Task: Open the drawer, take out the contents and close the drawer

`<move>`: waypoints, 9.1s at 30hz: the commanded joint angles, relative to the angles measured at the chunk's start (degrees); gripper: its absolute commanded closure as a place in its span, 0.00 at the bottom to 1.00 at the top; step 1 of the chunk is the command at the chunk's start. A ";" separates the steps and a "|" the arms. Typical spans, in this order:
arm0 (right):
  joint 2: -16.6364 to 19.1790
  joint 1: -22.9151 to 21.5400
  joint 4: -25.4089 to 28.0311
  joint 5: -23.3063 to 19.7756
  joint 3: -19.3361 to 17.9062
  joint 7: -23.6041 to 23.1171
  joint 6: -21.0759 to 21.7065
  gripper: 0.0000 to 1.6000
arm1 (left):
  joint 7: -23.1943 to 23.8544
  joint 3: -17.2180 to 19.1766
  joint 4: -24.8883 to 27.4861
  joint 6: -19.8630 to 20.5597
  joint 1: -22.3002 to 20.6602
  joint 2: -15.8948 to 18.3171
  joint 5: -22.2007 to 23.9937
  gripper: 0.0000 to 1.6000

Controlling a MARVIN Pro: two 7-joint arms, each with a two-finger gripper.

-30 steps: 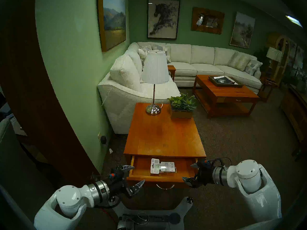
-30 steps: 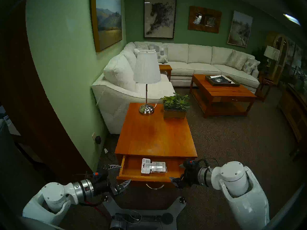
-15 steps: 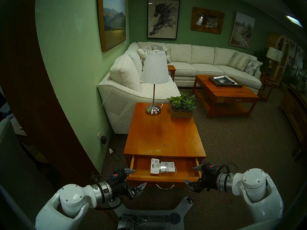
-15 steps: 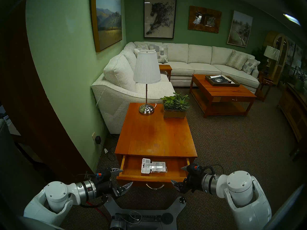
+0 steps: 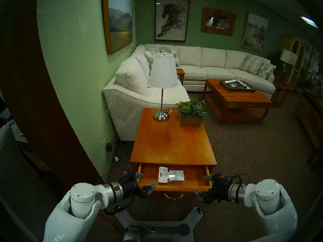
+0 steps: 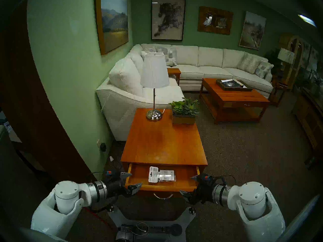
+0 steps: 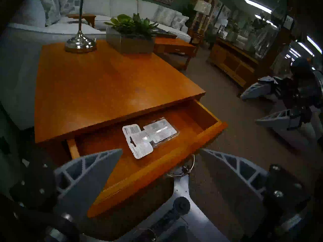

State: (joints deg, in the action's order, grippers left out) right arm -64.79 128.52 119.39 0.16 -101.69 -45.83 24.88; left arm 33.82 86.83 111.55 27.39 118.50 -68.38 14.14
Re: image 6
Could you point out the framed tree path painting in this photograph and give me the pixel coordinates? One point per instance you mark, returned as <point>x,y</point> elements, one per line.
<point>252,31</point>

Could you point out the dark wooden serving tray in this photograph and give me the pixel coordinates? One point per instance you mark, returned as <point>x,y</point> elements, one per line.
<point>246,88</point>

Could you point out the dark wooden end table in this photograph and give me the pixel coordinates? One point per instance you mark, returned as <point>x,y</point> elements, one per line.
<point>278,87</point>

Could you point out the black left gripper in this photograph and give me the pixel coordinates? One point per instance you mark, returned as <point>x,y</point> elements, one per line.
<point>114,186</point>

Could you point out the framed palm tree picture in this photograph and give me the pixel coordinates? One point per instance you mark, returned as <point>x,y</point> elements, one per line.
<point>305,53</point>
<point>314,60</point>

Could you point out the black power adapter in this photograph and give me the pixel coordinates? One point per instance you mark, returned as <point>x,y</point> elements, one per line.
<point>103,147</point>

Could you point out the fluorescent ceiling light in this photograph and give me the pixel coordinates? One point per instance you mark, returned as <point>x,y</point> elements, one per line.
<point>306,20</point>

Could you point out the succulent plants in box planter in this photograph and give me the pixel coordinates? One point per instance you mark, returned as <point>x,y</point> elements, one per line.
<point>184,110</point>

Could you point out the orange wooden end table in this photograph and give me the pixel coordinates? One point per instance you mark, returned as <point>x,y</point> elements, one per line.
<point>164,140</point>

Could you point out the light wooden sideboard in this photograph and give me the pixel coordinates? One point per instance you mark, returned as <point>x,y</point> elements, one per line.
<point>309,118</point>

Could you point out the dark brown wooden door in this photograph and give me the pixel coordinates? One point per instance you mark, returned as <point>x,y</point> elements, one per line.
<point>25,92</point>

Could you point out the orange wooden coffee table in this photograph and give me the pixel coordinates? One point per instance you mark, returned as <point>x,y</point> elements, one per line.
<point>232,97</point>

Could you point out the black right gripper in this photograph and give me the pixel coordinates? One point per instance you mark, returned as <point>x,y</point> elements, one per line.
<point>205,189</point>

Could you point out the small wooden side table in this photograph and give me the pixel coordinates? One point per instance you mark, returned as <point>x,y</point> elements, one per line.
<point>174,71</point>

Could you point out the clear plastic blister package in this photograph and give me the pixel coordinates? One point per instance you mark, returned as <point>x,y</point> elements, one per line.
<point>164,175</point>

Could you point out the black framed horse artwork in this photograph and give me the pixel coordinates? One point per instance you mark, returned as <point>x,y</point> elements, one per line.
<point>168,18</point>

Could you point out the framed mountain landscape painting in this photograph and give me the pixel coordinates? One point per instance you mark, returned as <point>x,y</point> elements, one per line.
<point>113,22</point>

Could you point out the rustic wood framed mirror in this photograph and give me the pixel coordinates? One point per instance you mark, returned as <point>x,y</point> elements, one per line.
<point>202,21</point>

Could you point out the lamp with wrapped shade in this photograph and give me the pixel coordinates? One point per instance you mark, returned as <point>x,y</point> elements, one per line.
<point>286,55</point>

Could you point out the white shade chrome table lamp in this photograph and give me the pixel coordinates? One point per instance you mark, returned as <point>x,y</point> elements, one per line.
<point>154,70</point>

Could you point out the arched light wood cabinet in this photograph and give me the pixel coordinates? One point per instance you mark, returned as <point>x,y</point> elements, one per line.
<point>297,53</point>

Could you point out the grey robot base frame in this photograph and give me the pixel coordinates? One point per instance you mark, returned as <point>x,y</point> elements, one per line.
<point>176,218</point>

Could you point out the cream sectional sofa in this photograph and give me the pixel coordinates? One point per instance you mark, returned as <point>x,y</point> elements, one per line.
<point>209,57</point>

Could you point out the grey patchwork throw pillow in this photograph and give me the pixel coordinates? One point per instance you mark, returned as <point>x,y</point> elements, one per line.
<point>263,69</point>
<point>171,56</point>

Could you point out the potted green plant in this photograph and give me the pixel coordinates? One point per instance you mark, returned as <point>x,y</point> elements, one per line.
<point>316,86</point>

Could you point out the dark hardcover book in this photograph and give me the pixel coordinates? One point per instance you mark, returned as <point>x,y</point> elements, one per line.
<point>231,84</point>

